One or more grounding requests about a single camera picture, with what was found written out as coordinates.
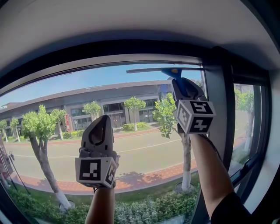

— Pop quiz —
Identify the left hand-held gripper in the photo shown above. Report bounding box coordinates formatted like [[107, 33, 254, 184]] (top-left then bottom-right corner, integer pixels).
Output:
[[75, 115, 121, 189]]

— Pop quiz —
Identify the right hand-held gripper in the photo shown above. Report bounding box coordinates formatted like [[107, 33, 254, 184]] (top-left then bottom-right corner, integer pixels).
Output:
[[171, 77, 217, 135]]

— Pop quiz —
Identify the blue squeegee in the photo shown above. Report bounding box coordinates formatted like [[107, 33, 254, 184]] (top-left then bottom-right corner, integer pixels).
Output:
[[126, 67, 204, 98]]

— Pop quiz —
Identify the large window glass pane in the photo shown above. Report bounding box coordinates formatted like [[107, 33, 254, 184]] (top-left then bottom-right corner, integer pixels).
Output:
[[0, 63, 207, 224]]

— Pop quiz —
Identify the person's right forearm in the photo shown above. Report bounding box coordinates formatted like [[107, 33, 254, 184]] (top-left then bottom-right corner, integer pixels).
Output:
[[189, 133, 236, 219]]

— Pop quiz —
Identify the dark brown building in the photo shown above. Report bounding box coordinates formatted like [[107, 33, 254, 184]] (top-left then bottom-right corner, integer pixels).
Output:
[[0, 80, 175, 137]]

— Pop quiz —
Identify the small brown building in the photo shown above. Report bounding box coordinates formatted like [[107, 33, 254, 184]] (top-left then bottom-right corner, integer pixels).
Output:
[[234, 84, 254, 95]]

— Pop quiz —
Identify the narrow side window pane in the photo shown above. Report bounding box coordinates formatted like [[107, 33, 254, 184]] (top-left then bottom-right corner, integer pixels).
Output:
[[228, 83, 262, 178]]

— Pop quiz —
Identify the green hedge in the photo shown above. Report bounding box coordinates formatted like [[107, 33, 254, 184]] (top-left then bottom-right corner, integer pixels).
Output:
[[6, 183, 201, 224]]

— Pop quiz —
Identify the person's black sleeve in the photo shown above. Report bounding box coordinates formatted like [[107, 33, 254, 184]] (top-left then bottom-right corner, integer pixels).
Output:
[[211, 192, 252, 224]]

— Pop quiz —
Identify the window with dark frame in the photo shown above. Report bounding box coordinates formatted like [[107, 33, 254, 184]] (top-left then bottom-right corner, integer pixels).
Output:
[[0, 39, 274, 224]]

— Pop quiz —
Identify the black cable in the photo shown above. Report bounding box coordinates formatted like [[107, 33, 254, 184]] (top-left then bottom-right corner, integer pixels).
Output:
[[203, 133, 225, 167]]

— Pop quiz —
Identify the black lamp post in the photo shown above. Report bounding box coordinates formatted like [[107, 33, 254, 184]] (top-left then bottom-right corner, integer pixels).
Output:
[[5, 153, 31, 195]]

